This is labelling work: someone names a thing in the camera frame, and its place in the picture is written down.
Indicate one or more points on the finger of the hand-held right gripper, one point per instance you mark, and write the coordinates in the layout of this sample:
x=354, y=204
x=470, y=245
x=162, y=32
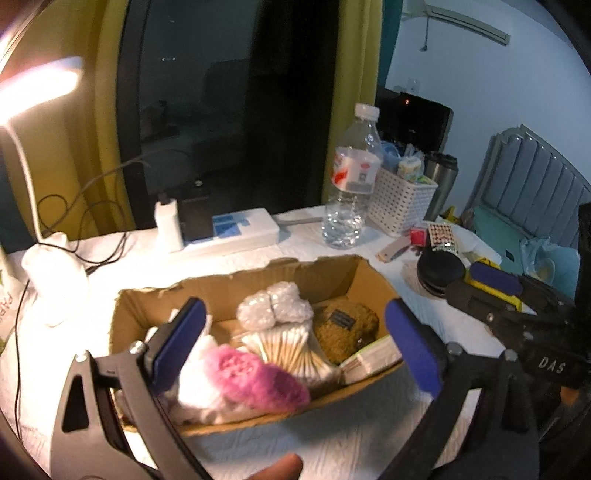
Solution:
x=466, y=295
x=496, y=277

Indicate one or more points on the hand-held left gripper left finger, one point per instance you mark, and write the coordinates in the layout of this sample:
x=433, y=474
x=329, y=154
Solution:
x=182, y=341

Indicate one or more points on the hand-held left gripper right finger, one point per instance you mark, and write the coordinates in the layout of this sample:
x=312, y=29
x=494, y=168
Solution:
x=413, y=348

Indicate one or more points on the white and green packet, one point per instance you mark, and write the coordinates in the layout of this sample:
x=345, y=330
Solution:
x=369, y=362

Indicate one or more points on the white plush toy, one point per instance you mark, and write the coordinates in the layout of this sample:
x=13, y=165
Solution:
x=198, y=392

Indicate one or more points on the dark woolly pouch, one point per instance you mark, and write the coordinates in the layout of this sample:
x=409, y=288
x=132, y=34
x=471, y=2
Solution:
x=332, y=341

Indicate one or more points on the pink plush toy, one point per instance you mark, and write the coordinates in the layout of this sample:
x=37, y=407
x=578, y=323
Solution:
x=258, y=378

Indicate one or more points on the bubble wrap roll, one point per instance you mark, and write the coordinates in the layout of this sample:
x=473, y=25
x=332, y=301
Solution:
x=272, y=307

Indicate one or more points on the cardboard box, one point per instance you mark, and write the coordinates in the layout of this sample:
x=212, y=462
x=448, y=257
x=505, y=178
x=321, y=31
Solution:
x=231, y=427

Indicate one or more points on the pack of cotton swabs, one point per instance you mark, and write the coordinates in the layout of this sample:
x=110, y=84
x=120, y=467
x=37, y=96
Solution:
x=286, y=346

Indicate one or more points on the person's left hand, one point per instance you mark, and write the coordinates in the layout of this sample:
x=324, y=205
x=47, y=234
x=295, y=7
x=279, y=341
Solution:
x=281, y=468

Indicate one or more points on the yellow box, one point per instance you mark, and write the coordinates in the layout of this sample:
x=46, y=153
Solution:
x=470, y=278

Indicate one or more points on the black round case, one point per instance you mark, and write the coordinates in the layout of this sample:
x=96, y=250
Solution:
x=438, y=272

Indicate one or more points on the teal cloth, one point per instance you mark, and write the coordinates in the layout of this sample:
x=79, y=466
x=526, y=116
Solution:
x=498, y=235

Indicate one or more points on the white woven coaster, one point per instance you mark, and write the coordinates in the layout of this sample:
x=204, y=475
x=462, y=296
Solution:
x=408, y=274

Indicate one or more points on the dotted small box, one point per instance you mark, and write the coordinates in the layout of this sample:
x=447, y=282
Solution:
x=441, y=235

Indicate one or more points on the small red box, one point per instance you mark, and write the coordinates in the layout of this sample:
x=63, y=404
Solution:
x=418, y=237

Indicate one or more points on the pink folding tool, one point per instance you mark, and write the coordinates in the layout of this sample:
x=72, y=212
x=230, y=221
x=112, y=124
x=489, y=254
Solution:
x=392, y=251

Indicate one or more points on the grey padded headboard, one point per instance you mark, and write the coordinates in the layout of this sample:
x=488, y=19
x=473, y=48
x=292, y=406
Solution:
x=531, y=184

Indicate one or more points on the steel tumbler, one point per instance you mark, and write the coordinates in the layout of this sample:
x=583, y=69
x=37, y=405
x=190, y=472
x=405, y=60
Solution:
x=441, y=184

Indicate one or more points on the white plastic basket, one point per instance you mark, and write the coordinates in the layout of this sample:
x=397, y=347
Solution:
x=399, y=203

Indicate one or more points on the white charger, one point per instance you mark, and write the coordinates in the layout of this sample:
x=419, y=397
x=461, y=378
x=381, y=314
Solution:
x=168, y=226

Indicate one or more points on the black charger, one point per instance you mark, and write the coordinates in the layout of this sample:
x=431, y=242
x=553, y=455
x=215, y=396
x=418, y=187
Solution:
x=196, y=219

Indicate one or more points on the white power strip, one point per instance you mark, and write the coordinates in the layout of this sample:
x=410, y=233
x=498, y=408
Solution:
x=249, y=235

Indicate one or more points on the white quilted table cover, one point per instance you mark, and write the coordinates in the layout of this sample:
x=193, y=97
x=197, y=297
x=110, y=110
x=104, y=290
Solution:
x=323, y=443

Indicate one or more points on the clear water bottle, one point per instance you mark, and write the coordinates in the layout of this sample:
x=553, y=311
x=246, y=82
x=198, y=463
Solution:
x=351, y=207

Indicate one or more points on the white desk lamp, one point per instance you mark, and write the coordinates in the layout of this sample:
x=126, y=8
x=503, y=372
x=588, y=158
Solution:
x=51, y=277

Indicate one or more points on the blue packet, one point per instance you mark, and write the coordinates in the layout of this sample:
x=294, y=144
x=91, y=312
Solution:
x=390, y=154

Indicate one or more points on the black appliance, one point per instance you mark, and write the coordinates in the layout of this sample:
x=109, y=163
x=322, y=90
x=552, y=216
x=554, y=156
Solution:
x=415, y=120

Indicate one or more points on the pack of paper cups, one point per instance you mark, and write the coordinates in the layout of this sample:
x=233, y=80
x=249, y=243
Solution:
x=7, y=300

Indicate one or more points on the dark window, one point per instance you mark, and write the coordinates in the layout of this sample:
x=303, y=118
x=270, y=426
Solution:
x=231, y=115

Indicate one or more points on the yellow curtain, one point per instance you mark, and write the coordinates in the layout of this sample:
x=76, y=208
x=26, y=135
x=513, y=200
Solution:
x=355, y=69
x=101, y=92

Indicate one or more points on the white air conditioner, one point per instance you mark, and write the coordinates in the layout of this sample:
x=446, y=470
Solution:
x=461, y=23

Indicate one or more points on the white wall socket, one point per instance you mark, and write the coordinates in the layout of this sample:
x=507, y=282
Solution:
x=412, y=85

